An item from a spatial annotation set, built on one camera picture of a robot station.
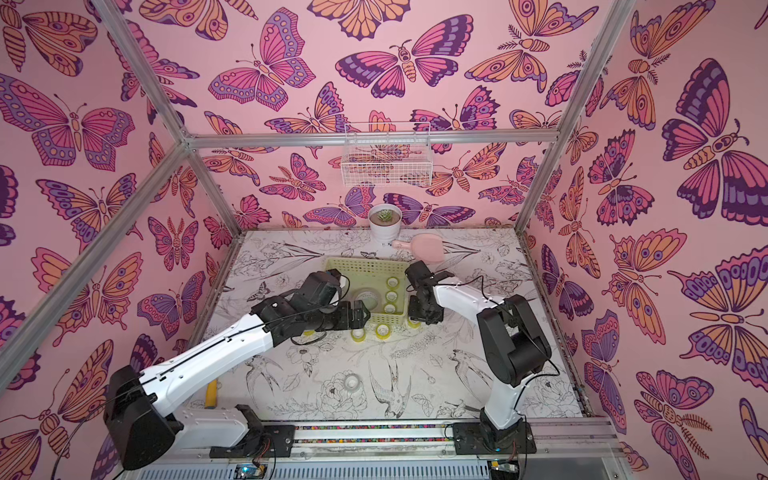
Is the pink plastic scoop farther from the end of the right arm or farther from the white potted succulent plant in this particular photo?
the end of the right arm

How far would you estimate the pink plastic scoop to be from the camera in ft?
3.79

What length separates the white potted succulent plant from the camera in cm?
111

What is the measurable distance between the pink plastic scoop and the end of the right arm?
12.6 inches

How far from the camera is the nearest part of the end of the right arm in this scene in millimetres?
697

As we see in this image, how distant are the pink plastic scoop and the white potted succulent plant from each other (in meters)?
0.03
